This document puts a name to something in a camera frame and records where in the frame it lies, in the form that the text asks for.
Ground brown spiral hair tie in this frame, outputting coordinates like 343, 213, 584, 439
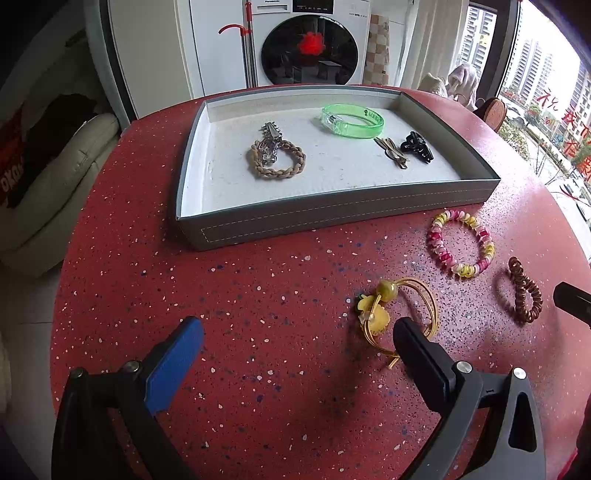
497, 256, 545, 325

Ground pink yellow spiral hair tie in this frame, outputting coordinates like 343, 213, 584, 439
426, 209, 496, 280

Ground yellow flower hair tie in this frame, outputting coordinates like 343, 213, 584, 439
355, 276, 440, 370

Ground grey jewelry tray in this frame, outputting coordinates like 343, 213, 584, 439
175, 85, 500, 250

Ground brown round chair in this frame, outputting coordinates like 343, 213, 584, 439
474, 98, 507, 132

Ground cream leather sofa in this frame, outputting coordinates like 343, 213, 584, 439
1, 113, 119, 277

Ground black claw hair clip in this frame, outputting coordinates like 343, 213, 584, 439
401, 131, 434, 163

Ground gold bobby pins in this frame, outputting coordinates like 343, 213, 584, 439
374, 137, 408, 169

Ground pink white towel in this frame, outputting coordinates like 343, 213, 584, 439
446, 63, 479, 111

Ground green translucent bangle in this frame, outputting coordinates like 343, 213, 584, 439
321, 103, 385, 139

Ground checkered rolled mat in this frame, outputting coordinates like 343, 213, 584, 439
363, 14, 390, 86

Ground white washing machine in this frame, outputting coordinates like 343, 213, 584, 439
252, 0, 370, 86

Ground braided tan rope bracelet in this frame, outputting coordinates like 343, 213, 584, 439
249, 139, 308, 180

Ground silver chain clip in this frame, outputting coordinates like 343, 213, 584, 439
256, 122, 283, 167

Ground red handled mop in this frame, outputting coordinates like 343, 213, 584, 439
218, 0, 259, 89

